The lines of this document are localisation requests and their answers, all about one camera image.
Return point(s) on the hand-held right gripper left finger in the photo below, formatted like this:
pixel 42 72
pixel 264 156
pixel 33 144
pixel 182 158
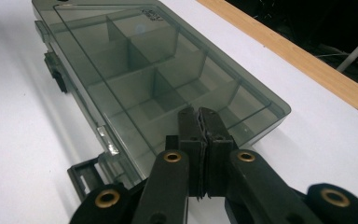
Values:
pixel 195 161

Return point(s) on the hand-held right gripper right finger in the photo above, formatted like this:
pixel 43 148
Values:
pixel 217 155

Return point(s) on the grey transparent compartment box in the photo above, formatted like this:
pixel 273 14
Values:
pixel 143 68

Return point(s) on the wooden table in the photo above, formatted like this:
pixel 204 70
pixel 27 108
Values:
pixel 307 62

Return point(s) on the white metal stand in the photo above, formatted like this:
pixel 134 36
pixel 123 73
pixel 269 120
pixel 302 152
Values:
pixel 355 51

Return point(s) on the white table mat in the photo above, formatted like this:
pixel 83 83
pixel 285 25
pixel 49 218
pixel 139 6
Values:
pixel 18 140

